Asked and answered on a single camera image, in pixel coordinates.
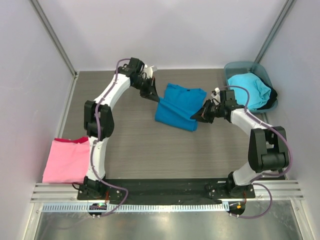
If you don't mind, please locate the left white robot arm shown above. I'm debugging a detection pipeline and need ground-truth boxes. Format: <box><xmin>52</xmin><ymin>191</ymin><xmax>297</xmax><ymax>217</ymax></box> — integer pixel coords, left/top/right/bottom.
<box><xmin>78</xmin><ymin>57</ymin><xmax>160</xmax><ymax>200</ymax></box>

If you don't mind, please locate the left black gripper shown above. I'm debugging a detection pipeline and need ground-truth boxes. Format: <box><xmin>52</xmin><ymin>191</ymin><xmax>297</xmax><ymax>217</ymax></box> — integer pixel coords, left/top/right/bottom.
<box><xmin>131</xmin><ymin>76</ymin><xmax>160</xmax><ymax>102</ymax></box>

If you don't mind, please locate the aluminium corner post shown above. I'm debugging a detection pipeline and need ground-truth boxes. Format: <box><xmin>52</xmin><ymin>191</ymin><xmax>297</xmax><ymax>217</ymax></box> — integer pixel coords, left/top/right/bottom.
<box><xmin>254</xmin><ymin>0</ymin><xmax>297</xmax><ymax>63</ymax></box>
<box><xmin>29</xmin><ymin>0</ymin><xmax>77</xmax><ymax>78</ymax></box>

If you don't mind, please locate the aluminium front rail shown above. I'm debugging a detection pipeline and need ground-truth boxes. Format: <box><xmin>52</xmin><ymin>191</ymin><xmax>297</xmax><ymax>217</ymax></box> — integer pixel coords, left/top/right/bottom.
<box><xmin>30</xmin><ymin>180</ymin><xmax>305</xmax><ymax>203</ymax></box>

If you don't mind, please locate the slotted white cable duct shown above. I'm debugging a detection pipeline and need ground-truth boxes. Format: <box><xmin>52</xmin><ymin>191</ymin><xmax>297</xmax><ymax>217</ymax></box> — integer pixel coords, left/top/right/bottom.
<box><xmin>42</xmin><ymin>202</ymin><xmax>230</xmax><ymax>213</ymax></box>

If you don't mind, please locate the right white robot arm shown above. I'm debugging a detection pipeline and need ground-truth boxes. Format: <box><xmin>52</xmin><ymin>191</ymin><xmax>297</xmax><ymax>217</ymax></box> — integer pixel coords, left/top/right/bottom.
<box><xmin>191</xmin><ymin>88</ymin><xmax>290</xmax><ymax>199</ymax></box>

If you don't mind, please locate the blue translucent plastic bin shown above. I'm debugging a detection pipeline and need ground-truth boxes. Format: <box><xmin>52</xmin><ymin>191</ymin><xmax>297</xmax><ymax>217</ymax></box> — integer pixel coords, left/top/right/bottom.
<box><xmin>224</xmin><ymin>61</ymin><xmax>278</xmax><ymax>114</ymax></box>

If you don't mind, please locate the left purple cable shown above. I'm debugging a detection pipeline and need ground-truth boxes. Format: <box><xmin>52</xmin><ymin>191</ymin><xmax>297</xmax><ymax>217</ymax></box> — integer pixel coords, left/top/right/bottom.
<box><xmin>89</xmin><ymin>58</ymin><xmax>130</xmax><ymax>217</ymax></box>

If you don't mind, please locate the pink folded t shirt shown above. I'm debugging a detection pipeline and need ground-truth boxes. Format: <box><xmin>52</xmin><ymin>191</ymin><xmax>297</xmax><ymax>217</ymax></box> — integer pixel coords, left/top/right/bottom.
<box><xmin>42</xmin><ymin>136</ymin><xmax>90</xmax><ymax>184</ymax></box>

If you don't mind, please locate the right aluminium corner post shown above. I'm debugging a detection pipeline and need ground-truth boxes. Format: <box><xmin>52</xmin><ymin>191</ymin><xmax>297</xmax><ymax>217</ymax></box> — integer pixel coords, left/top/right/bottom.
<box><xmin>254</xmin><ymin>0</ymin><xmax>297</xmax><ymax>63</ymax></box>

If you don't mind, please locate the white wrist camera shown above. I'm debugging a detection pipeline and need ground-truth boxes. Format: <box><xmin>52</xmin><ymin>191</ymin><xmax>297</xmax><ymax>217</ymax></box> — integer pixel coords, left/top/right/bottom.
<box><xmin>211</xmin><ymin>87</ymin><xmax>221</xmax><ymax>102</ymax></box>
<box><xmin>143</xmin><ymin>65</ymin><xmax>158</xmax><ymax>79</ymax></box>

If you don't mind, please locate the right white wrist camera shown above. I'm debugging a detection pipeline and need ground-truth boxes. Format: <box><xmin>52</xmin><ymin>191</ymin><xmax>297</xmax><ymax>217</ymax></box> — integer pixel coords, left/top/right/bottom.
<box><xmin>211</xmin><ymin>87</ymin><xmax>221</xmax><ymax>102</ymax></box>

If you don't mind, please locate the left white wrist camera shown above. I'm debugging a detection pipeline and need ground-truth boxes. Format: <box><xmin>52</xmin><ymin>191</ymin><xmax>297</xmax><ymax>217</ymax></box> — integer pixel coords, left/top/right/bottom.
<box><xmin>143</xmin><ymin>65</ymin><xmax>158</xmax><ymax>79</ymax></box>

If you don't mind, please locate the light blue t shirt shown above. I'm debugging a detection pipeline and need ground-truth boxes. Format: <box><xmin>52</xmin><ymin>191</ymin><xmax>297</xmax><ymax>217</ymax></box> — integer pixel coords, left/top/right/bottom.
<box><xmin>227</xmin><ymin>72</ymin><xmax>272</xmax><ymax>110</ymax></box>

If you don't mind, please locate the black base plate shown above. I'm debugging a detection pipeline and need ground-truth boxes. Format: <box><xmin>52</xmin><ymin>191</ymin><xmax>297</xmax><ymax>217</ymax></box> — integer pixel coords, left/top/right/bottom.
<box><xmin>76</xmin><ymin>178</ymin><xmax>256</xmax><ymax>201</ymax></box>

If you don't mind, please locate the black t shirt in bin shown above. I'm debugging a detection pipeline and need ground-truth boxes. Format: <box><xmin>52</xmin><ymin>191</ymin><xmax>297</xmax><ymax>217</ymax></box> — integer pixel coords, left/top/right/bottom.
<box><xmin>257</xmin><ymin>78</ymin><xmax>278</xmax><ymax>110</ymax></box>

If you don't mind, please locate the left aluminium corner post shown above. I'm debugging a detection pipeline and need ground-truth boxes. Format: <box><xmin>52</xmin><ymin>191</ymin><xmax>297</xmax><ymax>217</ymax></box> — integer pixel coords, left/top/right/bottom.
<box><xmin>29</xmin><ymin>0</ymin><xmax>77</xmax><ymax>78</ymax></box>

